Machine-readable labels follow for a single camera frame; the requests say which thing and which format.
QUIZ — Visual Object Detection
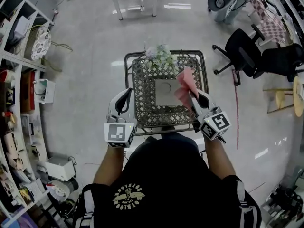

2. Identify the person's right forearm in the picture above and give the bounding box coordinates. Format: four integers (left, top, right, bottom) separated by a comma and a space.
203, 136, 237, 179

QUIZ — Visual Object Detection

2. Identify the dark lattice coffee table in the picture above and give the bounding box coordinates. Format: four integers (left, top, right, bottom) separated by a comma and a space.
124, 50, 209, 137

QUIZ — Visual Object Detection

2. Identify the pink cloth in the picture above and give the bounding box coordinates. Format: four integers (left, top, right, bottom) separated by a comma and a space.
174, 66, 200, 110

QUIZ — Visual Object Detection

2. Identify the red box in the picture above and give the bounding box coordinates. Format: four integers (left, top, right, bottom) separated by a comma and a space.
20, 70, 36, 114

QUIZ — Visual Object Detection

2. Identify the person's left forearm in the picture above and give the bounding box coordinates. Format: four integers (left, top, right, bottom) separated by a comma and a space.
93, 145, 125, 185

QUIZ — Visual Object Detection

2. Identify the black office chair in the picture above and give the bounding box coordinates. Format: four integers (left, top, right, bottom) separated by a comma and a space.
212, 24, 304, 86

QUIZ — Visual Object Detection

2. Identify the grey round bin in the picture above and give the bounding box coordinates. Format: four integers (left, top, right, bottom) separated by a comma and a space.
46, 177, 79, 203

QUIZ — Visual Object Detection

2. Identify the white vase with flowers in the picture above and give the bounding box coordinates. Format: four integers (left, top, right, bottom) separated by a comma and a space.
143, 44, 179, 71

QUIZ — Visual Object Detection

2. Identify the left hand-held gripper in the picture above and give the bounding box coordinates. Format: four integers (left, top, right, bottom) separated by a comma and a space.
104, 87, 138, 149

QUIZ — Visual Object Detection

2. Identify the white jug with red top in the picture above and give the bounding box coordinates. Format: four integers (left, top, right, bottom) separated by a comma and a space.
0, 69, 15, 88

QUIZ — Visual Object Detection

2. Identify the round wooden side table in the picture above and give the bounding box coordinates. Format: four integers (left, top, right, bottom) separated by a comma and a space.
262, 76, 304, 118

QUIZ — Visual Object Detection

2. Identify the white framed table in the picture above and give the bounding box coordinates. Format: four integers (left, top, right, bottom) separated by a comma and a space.
107, 0, 158, 21

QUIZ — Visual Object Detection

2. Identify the wire chair with floral cushion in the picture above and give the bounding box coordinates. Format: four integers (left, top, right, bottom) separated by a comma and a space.
23, 24, 73, 72

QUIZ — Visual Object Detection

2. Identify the white microwave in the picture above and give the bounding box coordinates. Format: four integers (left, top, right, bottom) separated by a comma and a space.
10, 15, 31, 45

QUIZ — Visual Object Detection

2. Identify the white shelf unit with clutter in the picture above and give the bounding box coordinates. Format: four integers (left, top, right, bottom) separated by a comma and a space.
0, 0, 55, 228

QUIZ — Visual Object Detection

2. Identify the grey square tray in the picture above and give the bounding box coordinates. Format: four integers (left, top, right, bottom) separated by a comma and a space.
154, 79, 188, 107

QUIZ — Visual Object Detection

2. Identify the person's body in black t-shirt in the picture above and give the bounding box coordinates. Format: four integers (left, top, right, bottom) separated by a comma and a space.
72, 126, 262, 228

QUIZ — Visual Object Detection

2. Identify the white shelf unit with black items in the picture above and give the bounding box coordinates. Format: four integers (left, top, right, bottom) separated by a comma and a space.
263, 0, 304, 45

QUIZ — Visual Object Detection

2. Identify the white bag with teal lining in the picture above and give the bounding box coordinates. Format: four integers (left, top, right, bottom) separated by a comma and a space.
34, 78, 56, 104

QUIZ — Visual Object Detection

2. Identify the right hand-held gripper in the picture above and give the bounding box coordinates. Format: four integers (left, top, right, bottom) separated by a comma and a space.
189, 90, 232, 141

